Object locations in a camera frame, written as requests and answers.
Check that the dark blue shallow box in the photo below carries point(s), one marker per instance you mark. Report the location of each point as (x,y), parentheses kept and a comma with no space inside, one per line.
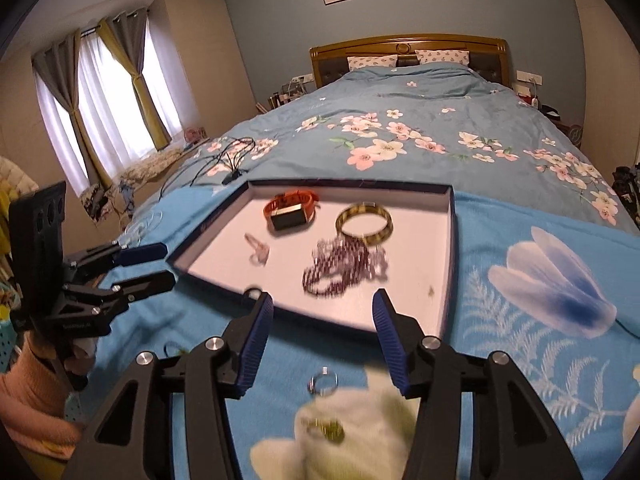
(225,260)

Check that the hanging blue cloth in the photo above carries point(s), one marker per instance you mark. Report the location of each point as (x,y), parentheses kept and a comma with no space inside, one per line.
(127,199)

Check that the white wall socket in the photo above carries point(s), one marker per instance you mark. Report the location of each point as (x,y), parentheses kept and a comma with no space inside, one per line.
(302,79)
(529,77)

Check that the person's left hand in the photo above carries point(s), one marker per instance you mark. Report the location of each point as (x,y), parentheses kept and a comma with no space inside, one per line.
(40,349)

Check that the white patterned pillow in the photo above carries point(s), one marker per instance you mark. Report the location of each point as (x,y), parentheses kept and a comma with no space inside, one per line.
(442,57)
(372,62)

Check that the folded floral quilt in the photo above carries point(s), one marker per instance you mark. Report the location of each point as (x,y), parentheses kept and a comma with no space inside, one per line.
(150,165)

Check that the beige wardrobe beside window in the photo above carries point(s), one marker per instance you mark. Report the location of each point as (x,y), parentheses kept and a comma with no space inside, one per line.
(200,60)

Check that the grey-blue floral duvet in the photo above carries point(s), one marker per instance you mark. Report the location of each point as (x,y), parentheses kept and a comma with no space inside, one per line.
(440,125)

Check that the pile of dark clothes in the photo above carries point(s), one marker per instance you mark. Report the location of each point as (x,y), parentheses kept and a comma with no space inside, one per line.
(626,190)

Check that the narrow grey curtain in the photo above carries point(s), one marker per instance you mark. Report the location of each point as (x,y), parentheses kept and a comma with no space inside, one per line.
(131,42)

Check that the bright blue floral blanket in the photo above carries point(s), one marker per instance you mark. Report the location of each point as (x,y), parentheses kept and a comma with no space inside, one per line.
(480,240)

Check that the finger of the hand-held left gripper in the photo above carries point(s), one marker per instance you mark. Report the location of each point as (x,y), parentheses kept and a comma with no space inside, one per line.
(150,285)
(142,255)

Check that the amber bangle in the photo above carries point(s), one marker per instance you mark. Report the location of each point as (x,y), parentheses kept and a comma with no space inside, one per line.
(372,238)

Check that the beige wardrobe beside coat rack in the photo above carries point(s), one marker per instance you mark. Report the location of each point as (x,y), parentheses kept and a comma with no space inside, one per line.
(605,60)

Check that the olive green curtain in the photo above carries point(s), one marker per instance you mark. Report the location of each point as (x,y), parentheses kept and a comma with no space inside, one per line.
(150,110)

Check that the yellow cloth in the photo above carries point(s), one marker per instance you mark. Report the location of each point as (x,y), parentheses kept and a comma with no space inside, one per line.
(12,200)

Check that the pile of patterned clothes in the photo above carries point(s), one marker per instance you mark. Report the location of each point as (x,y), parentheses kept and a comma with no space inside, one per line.
(96,203)

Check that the black curtain rod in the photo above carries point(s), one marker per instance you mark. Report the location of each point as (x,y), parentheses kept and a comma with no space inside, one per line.
(90,31)

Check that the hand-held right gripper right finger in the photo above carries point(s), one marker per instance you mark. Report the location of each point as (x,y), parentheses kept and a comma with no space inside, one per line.
(392,345)

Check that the cluttered nightstand with bottles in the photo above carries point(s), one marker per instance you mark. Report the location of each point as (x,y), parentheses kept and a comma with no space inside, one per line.
(285,96)

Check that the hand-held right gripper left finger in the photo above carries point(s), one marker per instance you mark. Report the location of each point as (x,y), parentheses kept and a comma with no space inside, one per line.
(255,345)

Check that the wooden window bench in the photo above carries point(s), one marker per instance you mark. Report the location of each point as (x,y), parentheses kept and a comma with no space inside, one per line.
(175,160)

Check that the wooden bed headboard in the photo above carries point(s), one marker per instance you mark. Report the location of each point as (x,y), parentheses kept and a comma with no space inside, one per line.
(330,67)

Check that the wide grey curtain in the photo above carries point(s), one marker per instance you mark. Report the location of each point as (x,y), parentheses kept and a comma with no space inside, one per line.
(57,100)

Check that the white sheer curtain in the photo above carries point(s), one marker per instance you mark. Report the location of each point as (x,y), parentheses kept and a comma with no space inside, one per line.
(110,110)

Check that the dark nightstand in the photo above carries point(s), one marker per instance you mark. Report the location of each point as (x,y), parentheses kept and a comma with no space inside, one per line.
(560,120)

